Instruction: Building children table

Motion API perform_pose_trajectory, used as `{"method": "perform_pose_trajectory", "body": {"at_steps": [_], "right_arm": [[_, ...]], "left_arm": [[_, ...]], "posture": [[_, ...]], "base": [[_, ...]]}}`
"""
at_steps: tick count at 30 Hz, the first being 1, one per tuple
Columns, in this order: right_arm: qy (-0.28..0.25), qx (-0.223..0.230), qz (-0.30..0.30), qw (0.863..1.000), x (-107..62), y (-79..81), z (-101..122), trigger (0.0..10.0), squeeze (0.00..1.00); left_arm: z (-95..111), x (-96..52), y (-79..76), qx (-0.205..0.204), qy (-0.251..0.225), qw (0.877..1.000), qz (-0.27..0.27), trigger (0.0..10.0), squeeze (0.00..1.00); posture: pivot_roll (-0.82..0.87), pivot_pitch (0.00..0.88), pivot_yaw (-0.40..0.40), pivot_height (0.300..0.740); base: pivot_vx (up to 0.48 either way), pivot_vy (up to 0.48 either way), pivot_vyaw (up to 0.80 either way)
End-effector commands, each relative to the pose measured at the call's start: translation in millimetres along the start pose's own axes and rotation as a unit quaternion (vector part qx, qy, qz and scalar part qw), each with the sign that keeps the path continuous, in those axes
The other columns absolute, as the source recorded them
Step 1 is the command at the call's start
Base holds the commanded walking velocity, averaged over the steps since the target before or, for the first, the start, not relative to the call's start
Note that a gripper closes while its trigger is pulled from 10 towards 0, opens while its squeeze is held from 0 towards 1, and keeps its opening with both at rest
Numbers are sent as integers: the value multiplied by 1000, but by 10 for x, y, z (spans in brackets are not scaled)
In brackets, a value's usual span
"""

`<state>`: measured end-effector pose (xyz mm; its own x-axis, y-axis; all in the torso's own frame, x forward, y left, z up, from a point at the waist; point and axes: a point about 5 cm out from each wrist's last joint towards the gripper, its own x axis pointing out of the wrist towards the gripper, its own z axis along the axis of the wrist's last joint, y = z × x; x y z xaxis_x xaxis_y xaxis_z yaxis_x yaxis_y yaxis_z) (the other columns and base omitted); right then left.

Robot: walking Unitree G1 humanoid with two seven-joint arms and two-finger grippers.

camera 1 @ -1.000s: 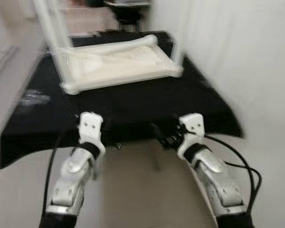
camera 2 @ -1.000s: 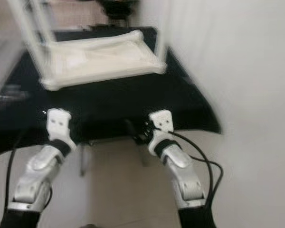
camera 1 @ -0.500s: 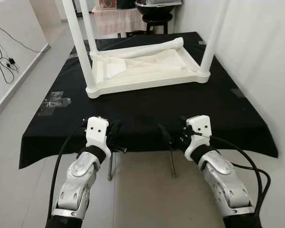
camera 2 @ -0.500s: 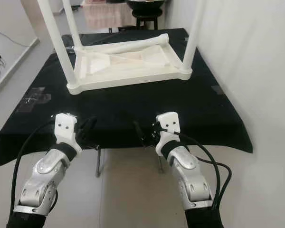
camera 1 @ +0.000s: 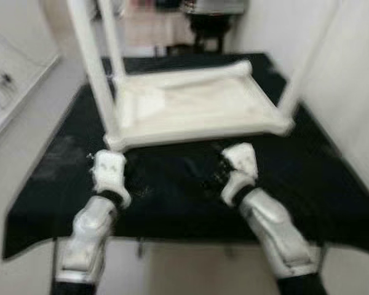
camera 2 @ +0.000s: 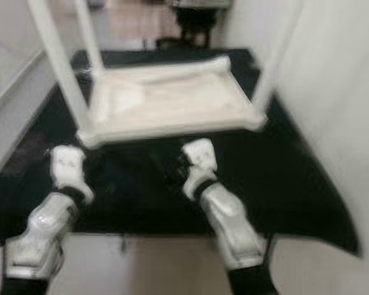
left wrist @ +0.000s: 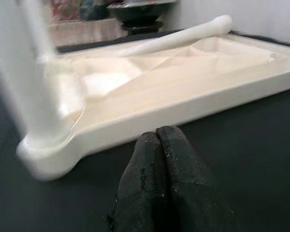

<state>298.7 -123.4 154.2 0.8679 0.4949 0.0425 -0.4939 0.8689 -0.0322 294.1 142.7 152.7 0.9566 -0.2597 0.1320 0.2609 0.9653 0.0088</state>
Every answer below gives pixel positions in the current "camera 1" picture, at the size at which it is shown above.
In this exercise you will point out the black tablecloth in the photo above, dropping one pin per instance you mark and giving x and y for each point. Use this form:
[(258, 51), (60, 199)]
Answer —
[(172, 203)]

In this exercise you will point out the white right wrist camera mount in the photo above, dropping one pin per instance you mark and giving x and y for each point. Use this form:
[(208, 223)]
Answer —
[(241, 163)]

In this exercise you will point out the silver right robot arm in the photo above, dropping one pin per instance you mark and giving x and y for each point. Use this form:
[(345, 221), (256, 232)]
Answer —
[(277, 227)]

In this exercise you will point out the black stool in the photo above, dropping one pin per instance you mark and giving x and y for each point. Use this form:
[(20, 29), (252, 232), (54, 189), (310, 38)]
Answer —
[(209, 27)]

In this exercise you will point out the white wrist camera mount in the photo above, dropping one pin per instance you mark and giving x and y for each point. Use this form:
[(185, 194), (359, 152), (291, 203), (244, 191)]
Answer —
[(241, 163), (109, 172)]

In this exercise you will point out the beige striped table cloth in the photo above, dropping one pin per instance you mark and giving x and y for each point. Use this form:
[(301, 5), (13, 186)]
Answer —
[(154, 24)]

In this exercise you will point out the white plastic table top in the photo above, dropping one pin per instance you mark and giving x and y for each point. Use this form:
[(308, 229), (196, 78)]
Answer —
[(197, 107)]

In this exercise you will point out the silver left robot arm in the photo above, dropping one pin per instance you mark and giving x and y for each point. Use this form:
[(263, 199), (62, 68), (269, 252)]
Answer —
[(89, 233)]

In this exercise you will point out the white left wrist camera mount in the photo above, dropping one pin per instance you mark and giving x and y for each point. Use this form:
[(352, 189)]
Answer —
[(109, 172)]

